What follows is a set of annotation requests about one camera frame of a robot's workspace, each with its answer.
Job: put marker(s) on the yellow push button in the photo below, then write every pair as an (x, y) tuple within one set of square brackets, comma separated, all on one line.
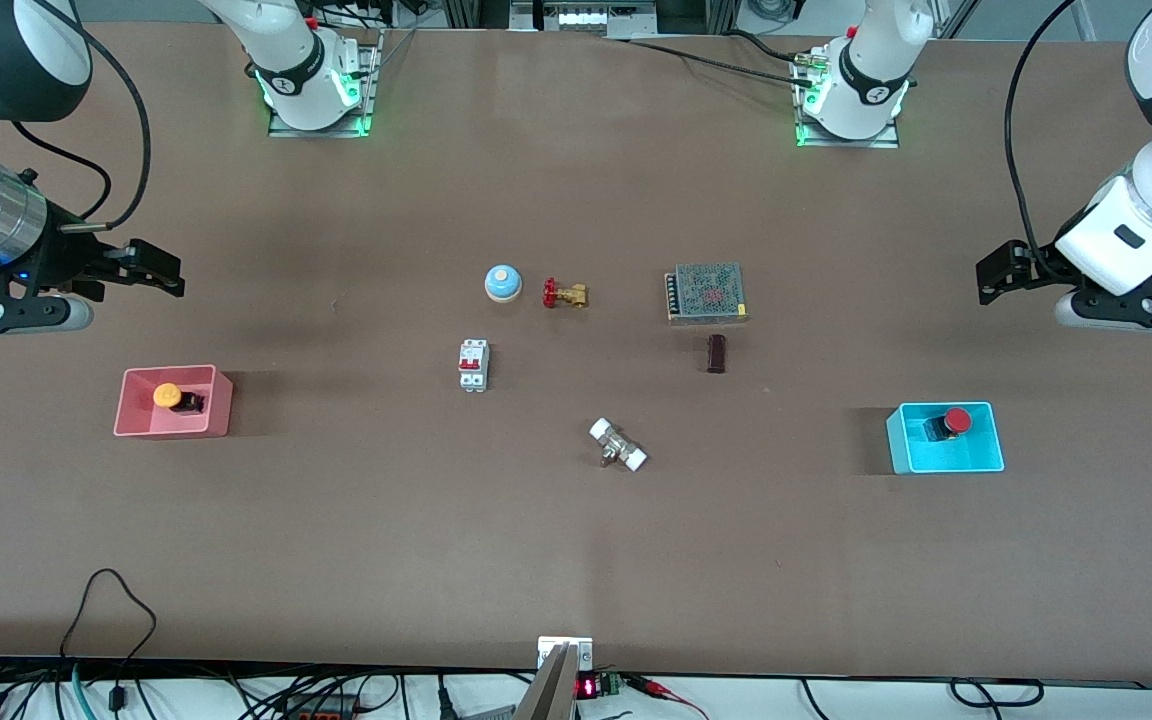
[(168, 395)]

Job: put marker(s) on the dark brown cylindrical capacitor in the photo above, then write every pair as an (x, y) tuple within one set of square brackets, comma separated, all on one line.
[(716, 354)]

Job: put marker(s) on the blue round buzzer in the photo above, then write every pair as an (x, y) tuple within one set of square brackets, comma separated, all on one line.
[(503, 283)]

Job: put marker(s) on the metal mesh power supply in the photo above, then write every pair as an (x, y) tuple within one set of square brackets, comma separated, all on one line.
[(706, 292)]

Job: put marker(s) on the red push button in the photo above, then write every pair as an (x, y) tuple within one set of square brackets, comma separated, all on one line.
[(956, 420)]

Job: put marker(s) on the cyan plastic box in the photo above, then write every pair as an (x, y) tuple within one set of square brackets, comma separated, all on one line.
[(946, 455)]

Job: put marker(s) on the white slotted device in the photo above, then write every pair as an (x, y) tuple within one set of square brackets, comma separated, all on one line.
[(586, 15)]

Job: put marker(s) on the red digit display module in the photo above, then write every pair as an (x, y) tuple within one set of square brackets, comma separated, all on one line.
[(598, 686)]

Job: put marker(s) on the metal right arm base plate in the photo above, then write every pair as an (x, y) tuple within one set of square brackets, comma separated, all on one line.
[(371, 95)]

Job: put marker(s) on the metal fitting with white ends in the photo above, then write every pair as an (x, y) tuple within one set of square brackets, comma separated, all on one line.
[(618, 445)]

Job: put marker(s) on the pink plastic box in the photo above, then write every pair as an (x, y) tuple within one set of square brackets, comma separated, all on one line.
[(141, 425)]

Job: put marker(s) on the white circuit breaker red switches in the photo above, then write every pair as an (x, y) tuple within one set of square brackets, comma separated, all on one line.
[(473, 366)]

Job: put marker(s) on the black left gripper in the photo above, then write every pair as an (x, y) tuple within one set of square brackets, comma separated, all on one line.
[(1036, 266)]

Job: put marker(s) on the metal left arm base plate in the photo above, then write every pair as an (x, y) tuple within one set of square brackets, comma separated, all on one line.
[(888, 138)]

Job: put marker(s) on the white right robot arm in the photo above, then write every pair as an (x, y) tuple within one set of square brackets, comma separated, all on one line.
[(291, 45)]

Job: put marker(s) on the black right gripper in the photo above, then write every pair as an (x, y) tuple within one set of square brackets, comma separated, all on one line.
[(66, 262)]

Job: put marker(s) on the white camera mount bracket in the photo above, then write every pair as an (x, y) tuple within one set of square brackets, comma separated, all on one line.
[(558, 670)]

